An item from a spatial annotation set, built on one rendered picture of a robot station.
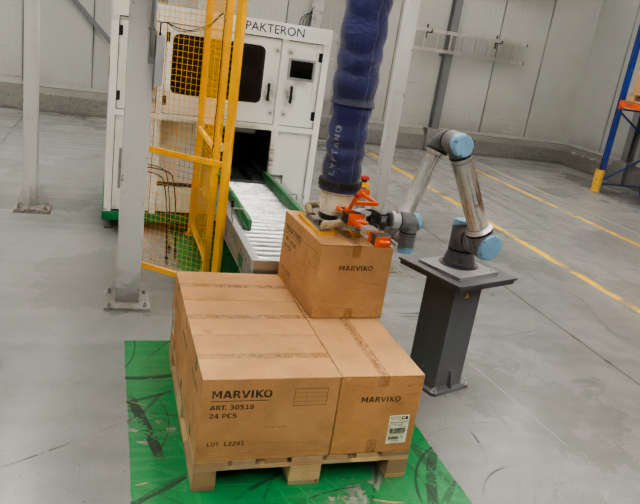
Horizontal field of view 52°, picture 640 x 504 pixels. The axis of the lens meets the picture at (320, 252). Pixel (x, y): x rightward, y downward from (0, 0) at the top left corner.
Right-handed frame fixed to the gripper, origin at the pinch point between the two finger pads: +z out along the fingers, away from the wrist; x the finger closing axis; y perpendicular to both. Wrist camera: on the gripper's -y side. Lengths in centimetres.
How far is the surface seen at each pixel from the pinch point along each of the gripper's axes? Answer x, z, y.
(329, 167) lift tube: 20.4, 9.7, 21.7
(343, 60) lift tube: 74, 11, 21
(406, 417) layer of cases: -75, -16, -63
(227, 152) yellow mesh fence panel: 2, 42, 137
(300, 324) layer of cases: -53, 24, -12
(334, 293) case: -38.8, 6.0, -4.5
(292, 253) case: -32, 19, 34
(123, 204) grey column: -37, 107, 132
